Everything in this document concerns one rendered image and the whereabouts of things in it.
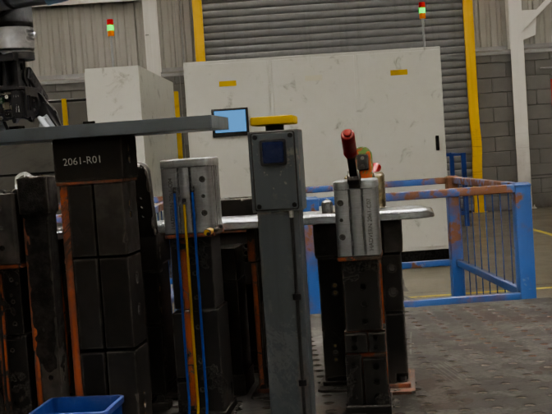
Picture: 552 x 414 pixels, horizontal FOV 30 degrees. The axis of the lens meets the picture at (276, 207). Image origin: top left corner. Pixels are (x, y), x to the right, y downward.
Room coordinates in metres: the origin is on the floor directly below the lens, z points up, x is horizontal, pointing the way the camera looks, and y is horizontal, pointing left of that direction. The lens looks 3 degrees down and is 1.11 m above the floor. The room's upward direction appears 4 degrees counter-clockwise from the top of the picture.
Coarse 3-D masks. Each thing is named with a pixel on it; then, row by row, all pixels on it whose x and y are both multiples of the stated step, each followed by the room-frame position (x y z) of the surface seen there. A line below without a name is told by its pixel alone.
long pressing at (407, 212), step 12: (228, 216) 1.87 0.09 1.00; (240, 216) 1.84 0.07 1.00; (252, 216) 1.82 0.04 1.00; (312, 216) 1.68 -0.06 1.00; (324, 216) 1.68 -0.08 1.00; (384, 216) 1.67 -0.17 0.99; (396, 216) 1.66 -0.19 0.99; (408, 216) 1.66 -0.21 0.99; (420, 216) 1.66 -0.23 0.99; (432, 216) 1.68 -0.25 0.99; (60, 228) 1.85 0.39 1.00; (228, 228) 1.70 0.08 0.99; (240, 228) 1.70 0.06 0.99
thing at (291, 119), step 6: (252, 120) 1.42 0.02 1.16; (258, 120) 1.42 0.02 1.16; (264, 120) 1.42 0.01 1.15; (270, 120) 1.41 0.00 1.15; (276, 120) 1.41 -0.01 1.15; (282, 120) 1.41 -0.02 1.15; (288, 120) 1.41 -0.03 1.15; (294, 120) 1.43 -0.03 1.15; (270, 126) 1.43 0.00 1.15; (276, 126) 1.43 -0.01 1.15; (282, 126) 1.44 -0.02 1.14
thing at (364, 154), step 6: (360, 150) 1.90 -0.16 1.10; (366, 150) 1.90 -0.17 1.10; (360, 156) 1.89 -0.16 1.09; (366, 156) 1.89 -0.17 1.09; (360, 162) 1.89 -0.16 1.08; (366, 162) 1.89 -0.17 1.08; (372, 162) 1.90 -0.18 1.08; (360, 168) 1.89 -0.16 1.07; (366, 168) 1.88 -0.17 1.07; (372, 168) 1.89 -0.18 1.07; (366, 174) 1.89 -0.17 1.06; (372, 174) 1.89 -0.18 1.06
